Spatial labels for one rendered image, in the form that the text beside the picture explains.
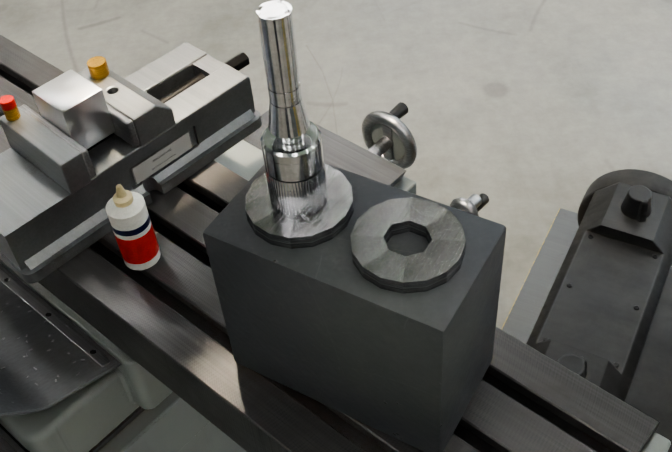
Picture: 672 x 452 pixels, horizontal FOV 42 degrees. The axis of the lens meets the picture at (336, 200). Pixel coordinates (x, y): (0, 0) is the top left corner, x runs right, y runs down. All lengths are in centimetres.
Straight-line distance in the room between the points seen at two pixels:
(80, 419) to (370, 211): 47
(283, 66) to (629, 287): 86
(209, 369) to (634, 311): 70
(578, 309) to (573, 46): 163
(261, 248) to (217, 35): 229
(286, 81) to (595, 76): 216
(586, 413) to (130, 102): 58
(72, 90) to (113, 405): 36
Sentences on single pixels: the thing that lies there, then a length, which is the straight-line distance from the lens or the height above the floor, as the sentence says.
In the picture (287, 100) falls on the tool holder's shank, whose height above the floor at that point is 123.
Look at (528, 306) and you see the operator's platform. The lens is 156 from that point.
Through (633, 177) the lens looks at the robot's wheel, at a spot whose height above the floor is 60.
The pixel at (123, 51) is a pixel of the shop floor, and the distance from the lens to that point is 298.
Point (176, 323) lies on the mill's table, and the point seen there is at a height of 92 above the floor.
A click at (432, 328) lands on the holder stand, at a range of 64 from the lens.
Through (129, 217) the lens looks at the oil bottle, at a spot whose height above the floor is 100.
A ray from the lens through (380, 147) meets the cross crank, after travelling 149.
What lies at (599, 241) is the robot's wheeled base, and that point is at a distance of 142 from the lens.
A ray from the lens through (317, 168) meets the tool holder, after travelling 67.
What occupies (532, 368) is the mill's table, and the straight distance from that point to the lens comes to 85.
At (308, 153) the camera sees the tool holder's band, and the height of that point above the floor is 118.
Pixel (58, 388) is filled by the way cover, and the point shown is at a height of 86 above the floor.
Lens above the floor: 162
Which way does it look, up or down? 45 degrees down
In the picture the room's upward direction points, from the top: 5 degrees counter-clockwise
